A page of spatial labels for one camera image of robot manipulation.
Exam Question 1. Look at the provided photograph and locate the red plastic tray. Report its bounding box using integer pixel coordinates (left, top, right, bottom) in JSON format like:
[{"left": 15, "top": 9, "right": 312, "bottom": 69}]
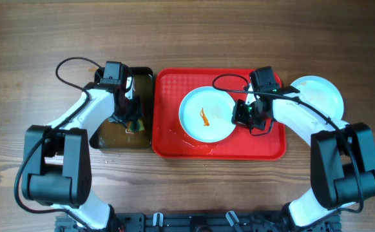
[{"left": 152, "top": 68, "right": 287, "bottom": 160}]

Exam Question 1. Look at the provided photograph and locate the green yellow sponge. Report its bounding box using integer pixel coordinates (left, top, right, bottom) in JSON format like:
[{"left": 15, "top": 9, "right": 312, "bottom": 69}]
[{"left": 126, "top": 119, "right": 145, "bottom": 133}]

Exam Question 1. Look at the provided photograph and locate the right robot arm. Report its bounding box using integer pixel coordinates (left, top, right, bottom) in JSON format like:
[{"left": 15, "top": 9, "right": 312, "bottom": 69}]
[{"left": 232, "top": 66, "right": 375, "bottom": 231}]

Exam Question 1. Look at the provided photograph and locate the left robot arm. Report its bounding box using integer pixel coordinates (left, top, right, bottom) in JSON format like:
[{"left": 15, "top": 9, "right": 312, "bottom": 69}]
[{"left": 14, "top": 61, "right": 144, "bottom": 231}]

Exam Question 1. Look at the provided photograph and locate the left black cable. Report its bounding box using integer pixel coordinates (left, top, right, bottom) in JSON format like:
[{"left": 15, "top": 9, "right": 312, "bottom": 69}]
[{"left": 13, "top": 57, "right": 103, "bottom": 232}]

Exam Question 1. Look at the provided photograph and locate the black water basin tray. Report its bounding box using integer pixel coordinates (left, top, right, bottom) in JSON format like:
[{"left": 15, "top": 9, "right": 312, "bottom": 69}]
[{"left": 90, "top": 67, "right": 154, "bottom": 149}]

